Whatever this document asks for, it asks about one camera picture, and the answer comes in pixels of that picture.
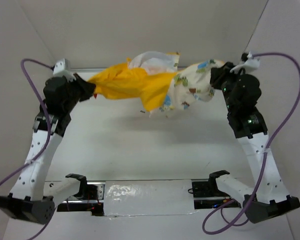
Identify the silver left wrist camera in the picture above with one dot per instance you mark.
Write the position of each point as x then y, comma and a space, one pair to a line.
62, 69

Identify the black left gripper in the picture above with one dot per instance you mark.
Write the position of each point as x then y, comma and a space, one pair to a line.
87, 87

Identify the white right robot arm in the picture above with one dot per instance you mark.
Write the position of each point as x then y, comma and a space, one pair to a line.
269, 198

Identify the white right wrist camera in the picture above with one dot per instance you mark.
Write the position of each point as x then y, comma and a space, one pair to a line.
248, 63

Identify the yellow and white kids jacket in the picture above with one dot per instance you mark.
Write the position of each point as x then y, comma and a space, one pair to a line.
159, 93

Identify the white taped front panel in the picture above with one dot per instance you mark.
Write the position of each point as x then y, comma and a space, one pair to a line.
148, 198

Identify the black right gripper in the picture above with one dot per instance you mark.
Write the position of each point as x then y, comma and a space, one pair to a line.
217, 72

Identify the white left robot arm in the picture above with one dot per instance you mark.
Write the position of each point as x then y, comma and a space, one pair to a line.
29, 199

